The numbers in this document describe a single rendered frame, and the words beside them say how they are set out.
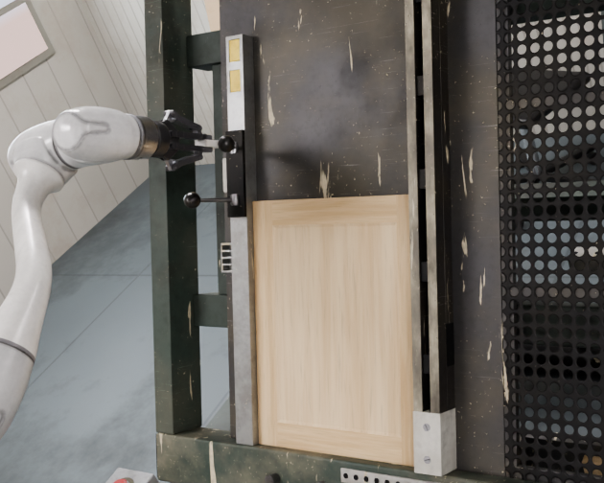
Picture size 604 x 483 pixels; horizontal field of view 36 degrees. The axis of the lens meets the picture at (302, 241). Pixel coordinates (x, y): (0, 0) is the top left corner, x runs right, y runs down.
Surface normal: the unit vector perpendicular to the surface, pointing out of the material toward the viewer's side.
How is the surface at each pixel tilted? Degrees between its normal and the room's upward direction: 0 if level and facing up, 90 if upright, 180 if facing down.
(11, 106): 90
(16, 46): 90
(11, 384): 80
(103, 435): 0
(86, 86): 90
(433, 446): 57
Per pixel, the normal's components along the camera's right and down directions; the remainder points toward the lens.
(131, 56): -0.46, 0.56
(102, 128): 0.72, -0.11
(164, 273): -0.57, 0.03
